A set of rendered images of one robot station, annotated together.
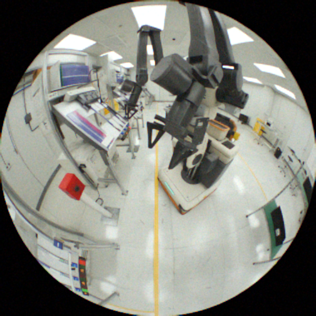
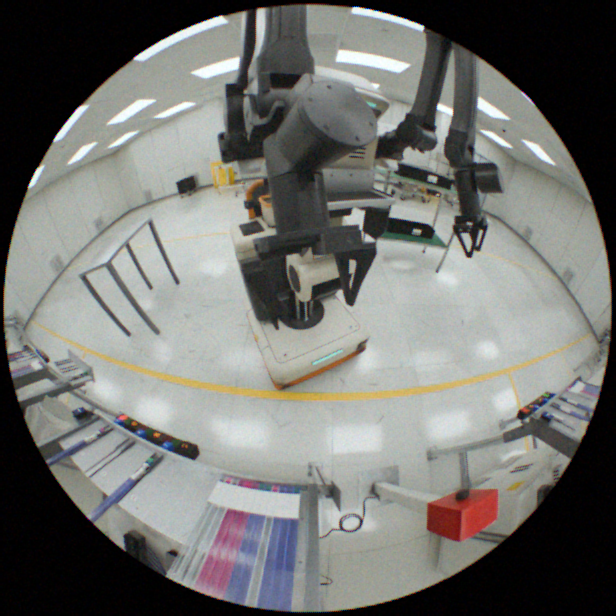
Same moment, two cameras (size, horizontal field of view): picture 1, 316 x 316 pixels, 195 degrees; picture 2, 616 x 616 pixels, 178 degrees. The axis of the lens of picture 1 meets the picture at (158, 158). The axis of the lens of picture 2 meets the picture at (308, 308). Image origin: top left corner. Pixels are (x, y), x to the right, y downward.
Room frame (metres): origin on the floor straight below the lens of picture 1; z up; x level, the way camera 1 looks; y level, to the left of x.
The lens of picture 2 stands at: (0.59, 0.35, 1.17)
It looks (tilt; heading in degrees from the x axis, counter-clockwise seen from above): 48 degrees down; 272
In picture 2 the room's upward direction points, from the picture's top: straight up
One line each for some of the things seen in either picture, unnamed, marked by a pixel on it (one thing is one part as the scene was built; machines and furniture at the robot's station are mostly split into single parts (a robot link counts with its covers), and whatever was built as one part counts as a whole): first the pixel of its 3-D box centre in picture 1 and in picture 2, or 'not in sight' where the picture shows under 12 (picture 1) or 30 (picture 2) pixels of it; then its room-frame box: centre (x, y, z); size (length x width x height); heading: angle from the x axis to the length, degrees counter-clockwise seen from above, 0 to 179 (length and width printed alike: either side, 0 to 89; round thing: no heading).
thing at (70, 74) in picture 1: (73, 75); not in sight; (0.97, 0.95, 1.52); 0.51 x 0.13 x 0.27; 0
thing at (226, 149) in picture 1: (204, 153); (292, 260); (0.70, -0.50, 0.59); 0.55 x 0.34 x 0.83; 28
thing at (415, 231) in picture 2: (279, 226); (409, 227); (-0.44, -1.51, 0.41); 0.57 x 0.17 x 0.11; 0
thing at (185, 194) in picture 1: (189, 180); (301, 322); (0.66, -0.42, 0.16); 0.67 x 0.64 x 0.25; 118
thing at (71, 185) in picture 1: (93, 204); (410, 499); (0.20, 0.60, 0.39); 0.24 x 0.24 x 0.78; 0
